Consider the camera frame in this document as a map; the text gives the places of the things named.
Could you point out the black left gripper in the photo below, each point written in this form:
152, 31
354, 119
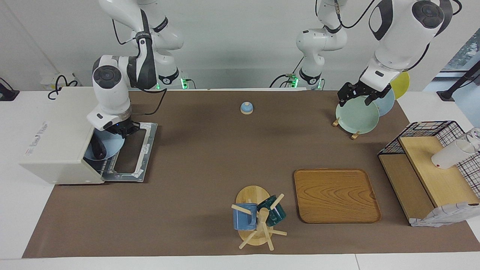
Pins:
371, 88

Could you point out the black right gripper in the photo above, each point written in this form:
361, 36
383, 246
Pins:
118, 129

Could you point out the light blue plate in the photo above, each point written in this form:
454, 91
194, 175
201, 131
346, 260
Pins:
114, 146

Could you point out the oven door with glass window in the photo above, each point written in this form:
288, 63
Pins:
148, 150

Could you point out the dark purple eggplant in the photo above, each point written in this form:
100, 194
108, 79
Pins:
99, 150

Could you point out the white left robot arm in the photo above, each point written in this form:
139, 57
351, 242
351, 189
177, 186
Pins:
397, 37

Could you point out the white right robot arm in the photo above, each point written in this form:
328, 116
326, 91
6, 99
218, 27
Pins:
110, 93

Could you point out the white toaster oven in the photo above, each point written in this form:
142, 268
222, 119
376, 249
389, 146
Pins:
56, 150

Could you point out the pale green plate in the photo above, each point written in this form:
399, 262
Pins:
356, 118

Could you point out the pale blue upright plate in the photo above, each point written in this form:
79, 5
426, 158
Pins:
388, 104

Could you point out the wooden plate rack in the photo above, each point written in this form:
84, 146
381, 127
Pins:
354, 135

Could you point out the yellow plate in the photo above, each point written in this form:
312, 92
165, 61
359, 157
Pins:
403, 84

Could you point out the white power strip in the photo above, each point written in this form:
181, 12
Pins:
47, 80

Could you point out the black stand pole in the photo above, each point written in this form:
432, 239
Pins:
459, 80

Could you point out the square wooden tray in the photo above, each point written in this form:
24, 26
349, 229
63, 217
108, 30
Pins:
333, 198

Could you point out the white cup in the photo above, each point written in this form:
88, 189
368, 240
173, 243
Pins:
448, 157

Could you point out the brown table mat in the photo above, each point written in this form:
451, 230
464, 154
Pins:
206, 210

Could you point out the small blue wooden bell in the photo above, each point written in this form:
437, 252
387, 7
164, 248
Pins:
247, 108

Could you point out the light wooden shelf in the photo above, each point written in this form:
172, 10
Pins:
438, 183

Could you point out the clear glass cup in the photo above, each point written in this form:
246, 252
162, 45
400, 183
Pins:
475, 137

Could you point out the black clamp device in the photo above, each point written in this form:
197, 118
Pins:
7, 93

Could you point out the wooden mug tree stand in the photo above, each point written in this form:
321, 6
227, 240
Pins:
252, 195

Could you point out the blue mug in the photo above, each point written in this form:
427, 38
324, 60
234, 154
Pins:
242, 221

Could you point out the dark green mug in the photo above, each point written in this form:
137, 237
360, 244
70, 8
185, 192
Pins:
277, 215

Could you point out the grey white cloth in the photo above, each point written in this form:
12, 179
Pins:
442, 215

